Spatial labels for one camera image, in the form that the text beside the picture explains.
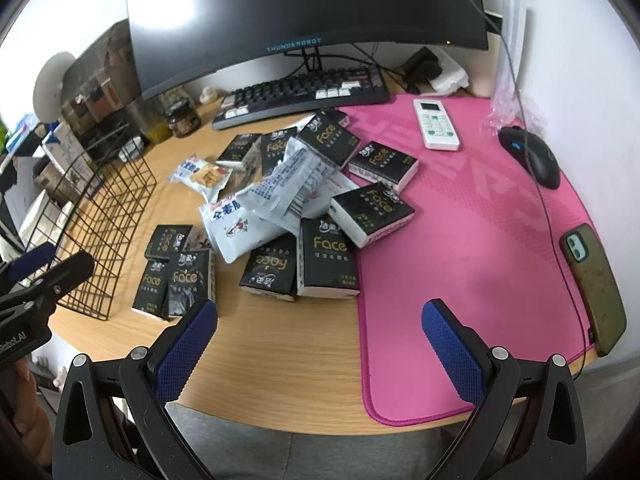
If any green cased smartphone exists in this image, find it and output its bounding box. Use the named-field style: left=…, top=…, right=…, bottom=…
left=560, top=223, right=627, bottom=358

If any clear plastic wrapper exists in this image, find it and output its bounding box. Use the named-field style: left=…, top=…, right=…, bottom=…
left=482, top=0, right=546, bottom=136

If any pink desk mat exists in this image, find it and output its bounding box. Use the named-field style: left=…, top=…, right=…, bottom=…
left=347, top=94, right=596, bottom=427

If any white round fan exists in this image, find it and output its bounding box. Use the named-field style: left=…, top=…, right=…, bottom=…
left=32, top=52, right=76, bottom=124

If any black curved monitor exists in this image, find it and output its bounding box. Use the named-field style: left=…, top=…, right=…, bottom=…
left=127, top=0, right=488, bottom=98

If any black mechanical keyboard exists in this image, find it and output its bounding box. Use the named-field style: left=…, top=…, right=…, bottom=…
left=212, top=67, right=390, bottom=130

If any white power adapter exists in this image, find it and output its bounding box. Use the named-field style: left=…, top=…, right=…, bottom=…
left=418, top=47, right=470, bottom=96

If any black wire basket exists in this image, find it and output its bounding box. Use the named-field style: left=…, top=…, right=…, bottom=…
left=21, top=124, right=156, bottom=321

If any dark glass jar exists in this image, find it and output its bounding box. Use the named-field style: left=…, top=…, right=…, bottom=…
left=165, top=98, right=202, bottom=139

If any black computer mouse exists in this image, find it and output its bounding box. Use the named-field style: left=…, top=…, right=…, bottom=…
left=498, top=126, right=561, bottom=190

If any left hand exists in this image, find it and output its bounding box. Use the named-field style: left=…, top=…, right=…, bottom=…
left=13, top=358, right=53, bottom=467

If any black cable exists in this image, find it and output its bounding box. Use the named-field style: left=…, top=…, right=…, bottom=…
left=441, top=0, right=601, bottom=371

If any dark acrylic drawer organizer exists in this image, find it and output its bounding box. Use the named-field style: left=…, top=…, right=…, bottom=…
left=61, top=20, right=141, bottom=148

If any white remote control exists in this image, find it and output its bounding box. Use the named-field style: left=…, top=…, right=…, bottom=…
left=413, top=99, right=461, bottom=152

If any white printed sachet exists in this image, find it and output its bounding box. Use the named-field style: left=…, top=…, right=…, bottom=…
left=238, top=136, right=337, bottom=235

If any white blue carton box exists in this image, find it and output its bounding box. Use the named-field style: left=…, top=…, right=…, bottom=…
left=41, top=122, right=102, bottom=197

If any white cracker snack packet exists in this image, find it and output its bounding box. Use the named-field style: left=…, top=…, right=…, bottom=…
left=198, top=194, right=285, bottom=263

